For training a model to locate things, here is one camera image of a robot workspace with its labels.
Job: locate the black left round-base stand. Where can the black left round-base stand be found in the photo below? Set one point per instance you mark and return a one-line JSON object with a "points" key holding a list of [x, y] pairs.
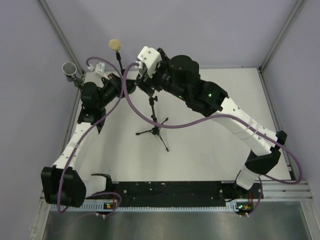
{"points": [[78, 82]]}

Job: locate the grey microphone on left stand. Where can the grey microphone on left stand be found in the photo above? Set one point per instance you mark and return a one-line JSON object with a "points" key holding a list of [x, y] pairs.
{"points": [[69, 69]]}

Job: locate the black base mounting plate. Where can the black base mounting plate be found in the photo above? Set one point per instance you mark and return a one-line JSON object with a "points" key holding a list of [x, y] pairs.
{"points": [[166, 194]]}

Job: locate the cream yellow microphone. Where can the cream yellow microphone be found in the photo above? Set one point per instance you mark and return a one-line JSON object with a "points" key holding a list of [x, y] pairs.
{"points": [[114, 45]]}

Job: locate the black round-base mic stand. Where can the black round-base mic stand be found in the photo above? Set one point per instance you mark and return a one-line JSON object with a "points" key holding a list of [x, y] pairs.
{"points": [[131, 87]]}

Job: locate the black tripod shock-mount stand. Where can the black tripod shock-mount stand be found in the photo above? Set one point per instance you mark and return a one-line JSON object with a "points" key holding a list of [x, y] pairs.
{"points": [[156, 129]]}

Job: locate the aluminium frame rail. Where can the aluminium frame rail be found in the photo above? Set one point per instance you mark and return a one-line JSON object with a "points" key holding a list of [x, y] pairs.
{"points": [[270, 191]]}

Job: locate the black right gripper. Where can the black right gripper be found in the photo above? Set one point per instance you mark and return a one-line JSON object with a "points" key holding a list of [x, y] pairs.
{"points": [[146, 81]]}

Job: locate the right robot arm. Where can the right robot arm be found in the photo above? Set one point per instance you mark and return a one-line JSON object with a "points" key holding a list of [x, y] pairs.
{"points": [[180, 76]]}

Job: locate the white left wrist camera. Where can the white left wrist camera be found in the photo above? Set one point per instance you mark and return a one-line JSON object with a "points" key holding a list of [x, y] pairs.
{"points": [[98, 69]]}

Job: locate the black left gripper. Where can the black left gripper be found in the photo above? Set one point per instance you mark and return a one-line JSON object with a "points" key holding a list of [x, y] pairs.
{"points": [[114, 81]]}

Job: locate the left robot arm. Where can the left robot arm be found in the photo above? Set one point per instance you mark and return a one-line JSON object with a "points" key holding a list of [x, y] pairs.
{"points": [[63, 183]]}

